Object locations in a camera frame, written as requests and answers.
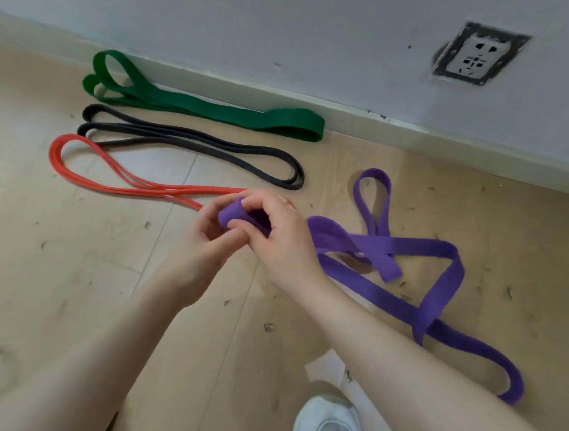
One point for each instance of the white sneaker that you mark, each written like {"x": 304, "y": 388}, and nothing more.
{"x": 328, "y": 430}

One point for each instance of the person's left forearm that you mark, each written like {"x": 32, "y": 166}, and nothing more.
{"x": 103, "y": 351}

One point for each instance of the white baseboard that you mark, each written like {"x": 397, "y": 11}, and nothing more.
{"x": 420, "y": 135}

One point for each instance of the person's left thumb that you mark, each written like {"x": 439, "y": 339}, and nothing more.
{"x": 235, "y": 240}

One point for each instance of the green resistance band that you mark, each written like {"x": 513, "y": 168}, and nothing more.
{"x": 199, "y": 106}

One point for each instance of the person's right forearm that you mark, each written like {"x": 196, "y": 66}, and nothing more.
{"x": 428, "y": 384}

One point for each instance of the white wall socket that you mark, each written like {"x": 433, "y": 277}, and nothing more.
{"x": 477, "y": 53}

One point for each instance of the red resistance band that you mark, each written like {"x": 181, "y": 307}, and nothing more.
{"x": 118, "y": 186}

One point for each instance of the white paper scrap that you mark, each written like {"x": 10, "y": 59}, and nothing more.
{"x": 325, "y": 370}

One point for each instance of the black resistance band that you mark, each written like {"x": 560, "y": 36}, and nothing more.
{"x": 196, "y": 140}

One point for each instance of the person's right thumb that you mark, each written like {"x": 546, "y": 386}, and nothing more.
{"x": 244, "y": 225}

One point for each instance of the person's right hand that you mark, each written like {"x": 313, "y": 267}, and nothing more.
{"x": 287, "y": 245}

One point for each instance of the purple resistance band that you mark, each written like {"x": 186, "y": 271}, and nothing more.
{"x": 401, "y": 248}

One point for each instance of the person's left hand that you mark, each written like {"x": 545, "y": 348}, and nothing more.
{"x": 196, "y": 257}

